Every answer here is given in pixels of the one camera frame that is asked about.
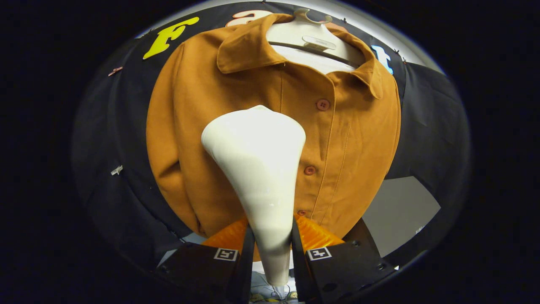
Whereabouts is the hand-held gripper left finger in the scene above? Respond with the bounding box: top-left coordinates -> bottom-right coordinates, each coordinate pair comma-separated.
157,217 -> 256,304

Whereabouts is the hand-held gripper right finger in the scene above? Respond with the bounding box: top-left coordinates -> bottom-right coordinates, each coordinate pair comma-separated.
291,214 -> 399,302

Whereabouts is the white garment steamer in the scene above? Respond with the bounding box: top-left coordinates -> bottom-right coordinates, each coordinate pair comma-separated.
201,105 -> 306,288

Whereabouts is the brown button-up shirt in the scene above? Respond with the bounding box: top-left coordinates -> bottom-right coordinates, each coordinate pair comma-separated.
146,13 -> 401,239

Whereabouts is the grey table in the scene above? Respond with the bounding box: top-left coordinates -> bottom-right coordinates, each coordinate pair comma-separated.
362,176 -> 441,258

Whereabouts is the black backdrop cloth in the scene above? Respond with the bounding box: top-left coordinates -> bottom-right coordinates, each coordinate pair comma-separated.
72,2 -> 471,271

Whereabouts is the white mannequin torso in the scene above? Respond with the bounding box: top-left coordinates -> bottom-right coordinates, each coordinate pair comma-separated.
266,8 -> 365,74

